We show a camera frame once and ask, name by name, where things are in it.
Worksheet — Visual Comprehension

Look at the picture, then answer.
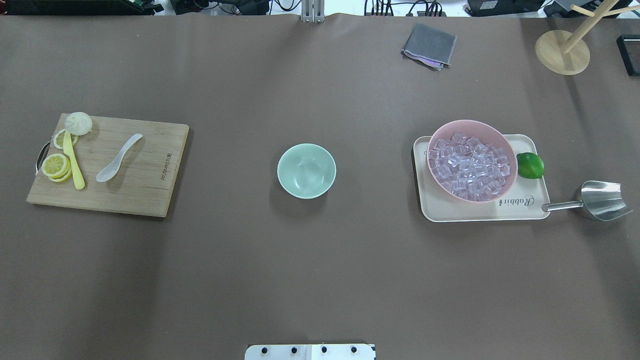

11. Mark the mint green bowl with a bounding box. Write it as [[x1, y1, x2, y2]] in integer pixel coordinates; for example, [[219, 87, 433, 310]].
[[276, 143, 338, 199]]

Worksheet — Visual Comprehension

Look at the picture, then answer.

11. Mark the pink bowl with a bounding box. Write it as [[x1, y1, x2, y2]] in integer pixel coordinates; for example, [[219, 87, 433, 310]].
[[425, 120, 518, 204]]

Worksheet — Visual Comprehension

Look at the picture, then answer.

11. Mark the white ceramic spoon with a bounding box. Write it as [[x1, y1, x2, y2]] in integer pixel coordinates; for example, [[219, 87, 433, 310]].
[[96, 133, 143, 183]]

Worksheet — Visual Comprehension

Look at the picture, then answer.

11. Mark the steel ice scoop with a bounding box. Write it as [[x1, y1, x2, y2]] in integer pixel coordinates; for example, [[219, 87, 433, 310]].
[[541, 180, 633, 221]]

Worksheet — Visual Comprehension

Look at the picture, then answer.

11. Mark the grey folded cloth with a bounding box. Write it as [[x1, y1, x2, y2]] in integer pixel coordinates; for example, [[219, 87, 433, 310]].
[[400, 23, 458, 71]]

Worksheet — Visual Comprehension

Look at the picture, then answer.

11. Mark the bamboo cutting board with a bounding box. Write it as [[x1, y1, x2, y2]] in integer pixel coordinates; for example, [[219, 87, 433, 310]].
[[26, 116, 189, 218]]

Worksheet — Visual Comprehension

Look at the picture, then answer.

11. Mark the cream plastic tray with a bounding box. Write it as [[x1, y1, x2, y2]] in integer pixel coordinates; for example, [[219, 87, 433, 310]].
[[413, 136, 550, 223]]

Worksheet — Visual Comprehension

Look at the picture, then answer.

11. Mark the green lime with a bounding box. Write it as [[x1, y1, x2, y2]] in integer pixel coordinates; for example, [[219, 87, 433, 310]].
[[516, 152, 546, 179]]

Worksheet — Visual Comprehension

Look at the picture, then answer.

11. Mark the white steamed bun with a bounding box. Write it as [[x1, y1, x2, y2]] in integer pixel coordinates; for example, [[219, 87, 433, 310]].
[[64, 111, 93, 136]]

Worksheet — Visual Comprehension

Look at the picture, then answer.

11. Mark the yellow plastic knife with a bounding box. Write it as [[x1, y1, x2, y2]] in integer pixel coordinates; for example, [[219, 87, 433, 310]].
[[62, 130, 86, 191]]

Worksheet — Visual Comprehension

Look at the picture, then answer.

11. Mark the lemon slice stack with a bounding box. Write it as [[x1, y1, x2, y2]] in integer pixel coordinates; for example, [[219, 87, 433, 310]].
[[40, 153, 73, 183]]

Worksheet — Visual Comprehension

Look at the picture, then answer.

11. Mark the lemon slice near bun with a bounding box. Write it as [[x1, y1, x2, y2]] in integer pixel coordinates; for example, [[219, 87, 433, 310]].
[[53, 129, 80, 150]]

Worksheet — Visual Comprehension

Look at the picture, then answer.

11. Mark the wooden stand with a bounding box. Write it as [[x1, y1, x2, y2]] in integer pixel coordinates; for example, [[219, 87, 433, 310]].
[[535, 0, 640, 76]]

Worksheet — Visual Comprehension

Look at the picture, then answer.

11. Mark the black box at edge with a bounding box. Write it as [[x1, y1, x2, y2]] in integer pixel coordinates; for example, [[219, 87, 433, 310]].
[[615, 34, 640, 76]]

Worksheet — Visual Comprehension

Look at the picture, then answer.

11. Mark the metal bracket at table edge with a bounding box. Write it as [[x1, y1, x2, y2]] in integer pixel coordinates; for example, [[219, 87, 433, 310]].
[[301, 0, 325, 23]]

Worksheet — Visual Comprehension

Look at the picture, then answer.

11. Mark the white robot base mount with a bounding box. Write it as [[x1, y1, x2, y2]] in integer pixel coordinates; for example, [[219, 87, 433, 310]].
[[244, 342, 377, 360]]

